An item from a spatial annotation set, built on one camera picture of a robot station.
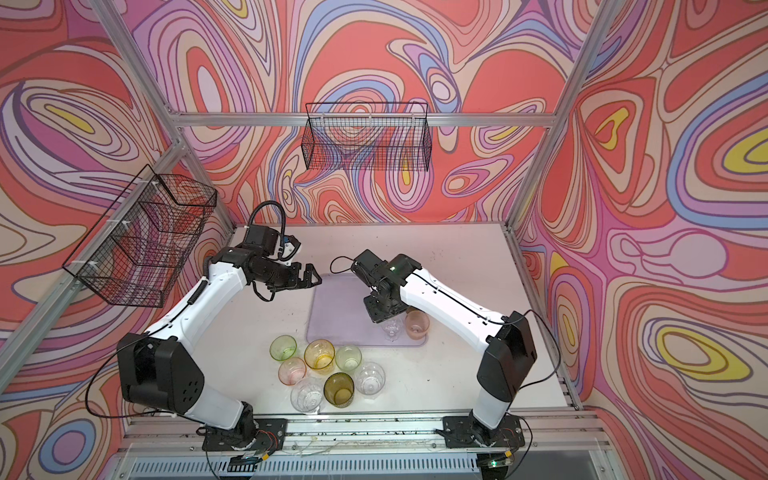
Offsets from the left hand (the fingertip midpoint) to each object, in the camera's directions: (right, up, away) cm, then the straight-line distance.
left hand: (312, 282), depth 83 cm
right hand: (+21, -10, -5) cm, 24 cm away
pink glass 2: (-5, -25, -1) cm, 25 cm away
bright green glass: (-9, -19, +2) cm, 21 cm away
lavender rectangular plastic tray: (+5, -13, +13) cm, 19 cm away
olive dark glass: (+8, -29, -3) cm, 30 cm away
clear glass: (0, -30, -4) cm, 30 cm away
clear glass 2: (+17, -27, -1) cm, 32 cm away
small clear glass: (+23, -15, +7) cm, 28 cm away
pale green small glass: (+10, -22, 0) cm, 24 cm away
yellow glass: (+2, -22, +2) cm, 22 cm away
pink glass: (+31, -14, +7) cm, 34 cm away
